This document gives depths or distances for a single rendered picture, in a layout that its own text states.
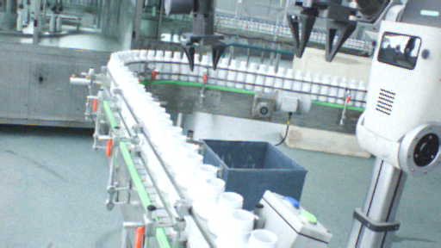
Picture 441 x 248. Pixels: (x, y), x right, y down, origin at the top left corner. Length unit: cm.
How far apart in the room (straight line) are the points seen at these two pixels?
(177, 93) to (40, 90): 195
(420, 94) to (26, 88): 364
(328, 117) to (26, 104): 278
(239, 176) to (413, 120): 60
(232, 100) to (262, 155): 89
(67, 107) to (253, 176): 304
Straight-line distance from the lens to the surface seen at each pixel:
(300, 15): 73
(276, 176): 151
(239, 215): 65
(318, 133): 525
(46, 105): 428
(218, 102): 263
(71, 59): 419
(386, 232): 135
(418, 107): 116
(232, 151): 175
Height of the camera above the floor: 144
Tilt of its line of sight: 15 degrees down
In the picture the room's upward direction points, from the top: 9 degrees clockwise
